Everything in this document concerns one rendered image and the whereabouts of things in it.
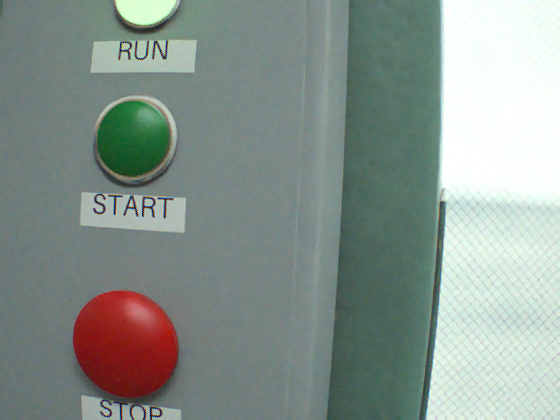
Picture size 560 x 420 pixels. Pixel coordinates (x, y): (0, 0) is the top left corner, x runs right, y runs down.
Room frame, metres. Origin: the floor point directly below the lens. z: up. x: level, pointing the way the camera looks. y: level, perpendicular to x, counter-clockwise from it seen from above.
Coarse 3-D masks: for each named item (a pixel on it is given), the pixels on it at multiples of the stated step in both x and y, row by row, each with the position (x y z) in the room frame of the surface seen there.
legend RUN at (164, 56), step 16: (96, 48) 0.32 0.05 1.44; (112, 48) 0.32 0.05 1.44; (128, 48) 0.32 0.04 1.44; (144, 48) 0.32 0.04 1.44; (160, 48) 0.32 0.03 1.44; (176, 48) 0.32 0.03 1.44; (192, 48) 0.32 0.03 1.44; (96, 64) 0.32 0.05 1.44; (112, 64) 0.32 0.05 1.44; (128, 64) 0.32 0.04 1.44; (144, 64) 0.32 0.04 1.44; (160, 64) 0.32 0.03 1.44; (176, 64) 0.32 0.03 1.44; (192, 64) 0.32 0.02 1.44
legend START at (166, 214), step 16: (96, 208) 0.32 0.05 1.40; (112, 208) 0.32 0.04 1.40; (128, 208) 0.32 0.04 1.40; (144, 208) 0.32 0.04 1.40; (160, 208) 0.32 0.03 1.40; (176, 208) 0.32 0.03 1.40; (96, 224) 0.32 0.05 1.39; (112, 224) 0.32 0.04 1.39; (128, 224) 0.32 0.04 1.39; (144, 224) 0.32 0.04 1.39; (160, 224) 0.32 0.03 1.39; (176, 224) 0.32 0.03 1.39
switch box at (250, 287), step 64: (64, 0) 0.32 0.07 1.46; (192, 0) 0.32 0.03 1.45; (256, 0) 0.32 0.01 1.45; (320, 0) 0.31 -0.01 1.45; (0, 64) 0.33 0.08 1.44; (64, 64) 0.32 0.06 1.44; (256, 64) 0.32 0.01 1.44; (320, 64) 0.32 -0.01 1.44; (0, 128) 0.33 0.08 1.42; (64, 128) 0.32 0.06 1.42; (192, 128) 0.32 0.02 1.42; (256, 128) 0.32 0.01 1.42; (320, 128) 0.32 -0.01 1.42; (0, 192) 0.33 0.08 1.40; (64, 192) 0.32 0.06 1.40; (128, 192) 0.32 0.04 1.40; (192, 192) 0.32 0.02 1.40; (256, 192) 0.31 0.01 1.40; (320, 192) 0.32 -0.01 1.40; (0, 256) 0.33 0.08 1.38; (64, 256) 0.32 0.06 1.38; (128, 256) 0.32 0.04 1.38; (192, 256) 0.32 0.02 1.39; (256, 256) 0.31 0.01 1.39; (320, 256) 0.32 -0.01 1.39; (0, 320) 0.33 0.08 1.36; (64, 320) 0.32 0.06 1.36; (192, 320) 0.32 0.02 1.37; (256, 320) 0.31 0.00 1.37; (320, 320) 0.33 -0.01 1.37; (0, 384) 0.33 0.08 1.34; (64, 384) 0.32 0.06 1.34; (192, 384) 0.32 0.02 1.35; (256, 384) 0.31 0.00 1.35; (320, 384) 0.34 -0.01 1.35
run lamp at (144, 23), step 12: (120, 0) 0.31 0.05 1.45; (132, 0) 0.31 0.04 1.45; (144, 0) 0.31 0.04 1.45; (156, 0) 0.31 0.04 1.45; (168, 0) 0.31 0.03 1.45; (180, 0) 0.32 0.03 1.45; (120, 12) 0.32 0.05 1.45; (132, 12) 0.31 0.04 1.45; (144, 12) 0.31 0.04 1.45; (156, 12) 0.31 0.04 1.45; (168, 12) 0.32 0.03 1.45; (132, 24) 0.32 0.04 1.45; (144, 24) 0.32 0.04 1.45; (156, 24) 0.32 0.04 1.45
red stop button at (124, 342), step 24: (96, 312) 0.31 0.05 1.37; (120, 312) 0.31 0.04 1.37; (144, 312) 0.31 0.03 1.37; (96, 336) 0.31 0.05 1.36; (120, 336) 0.31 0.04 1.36; (144, 336) 0.31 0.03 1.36; (168, 336) 0.31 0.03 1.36; (96, 360) 0.31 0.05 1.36; (120, 360) 0.31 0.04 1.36; (144, 360) 0.31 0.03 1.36; (168, 360) 0.31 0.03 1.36; (96, 384) 0.31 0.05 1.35; (120, 384) 0.31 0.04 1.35; (144, 384) 0.31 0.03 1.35
